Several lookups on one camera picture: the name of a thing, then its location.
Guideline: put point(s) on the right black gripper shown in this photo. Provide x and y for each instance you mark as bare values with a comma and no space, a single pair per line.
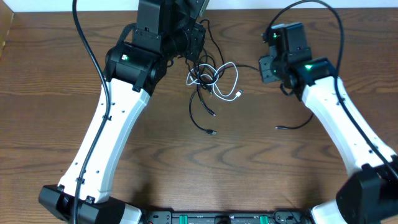
264,63

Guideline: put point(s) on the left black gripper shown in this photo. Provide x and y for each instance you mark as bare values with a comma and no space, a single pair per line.
195,37

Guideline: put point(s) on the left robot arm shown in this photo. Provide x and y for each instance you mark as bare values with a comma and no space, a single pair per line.
163,30

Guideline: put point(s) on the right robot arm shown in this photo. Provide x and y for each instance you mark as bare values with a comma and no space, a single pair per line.
370,193

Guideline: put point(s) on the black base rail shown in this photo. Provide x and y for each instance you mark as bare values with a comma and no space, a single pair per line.
273,217

